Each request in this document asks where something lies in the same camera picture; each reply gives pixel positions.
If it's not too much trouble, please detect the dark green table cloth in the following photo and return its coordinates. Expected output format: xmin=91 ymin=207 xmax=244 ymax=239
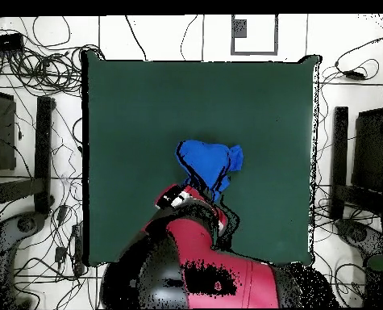
xmin=80 ymin=49 xmax=323 ymax=268

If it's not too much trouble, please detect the black power adaptor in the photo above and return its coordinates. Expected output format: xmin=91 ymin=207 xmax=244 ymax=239
xmin=341 ymin=69 xmax=367 ymax=81

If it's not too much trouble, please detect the black office chair base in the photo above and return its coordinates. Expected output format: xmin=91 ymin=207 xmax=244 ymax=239
xmin=0 ymin=211 xmax=48 ymax=310
xmin=335 ymin=218 xmax=383 ymax=261

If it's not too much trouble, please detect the dark flat box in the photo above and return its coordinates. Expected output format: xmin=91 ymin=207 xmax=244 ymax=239
xmin=352 ymin=107 xmax=383 ymax=195
xmin=0 ymin=89 xmax=17 ymax=171

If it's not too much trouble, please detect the black device with ports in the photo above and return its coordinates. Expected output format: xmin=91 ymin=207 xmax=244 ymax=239
xmin=0 ymin=31 xmax=25 ymax=53

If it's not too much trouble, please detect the black stand bar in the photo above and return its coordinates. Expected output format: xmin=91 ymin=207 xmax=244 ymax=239
xmin=328 ymin=106 xmax=350 ymax=221
xmin=33 ymin=95 xmax=56 ymax=215

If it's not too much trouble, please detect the black cable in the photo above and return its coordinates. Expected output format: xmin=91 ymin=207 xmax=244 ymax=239
xmin=124 ymin=15 xmax=148 ymax=61
xmin=180 ymin=15 xmax=199 ymax=61

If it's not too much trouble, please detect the blue shirt with white print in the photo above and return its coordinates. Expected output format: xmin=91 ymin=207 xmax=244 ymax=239
xmin=174 ymin=139 xmax=244 ymax=203

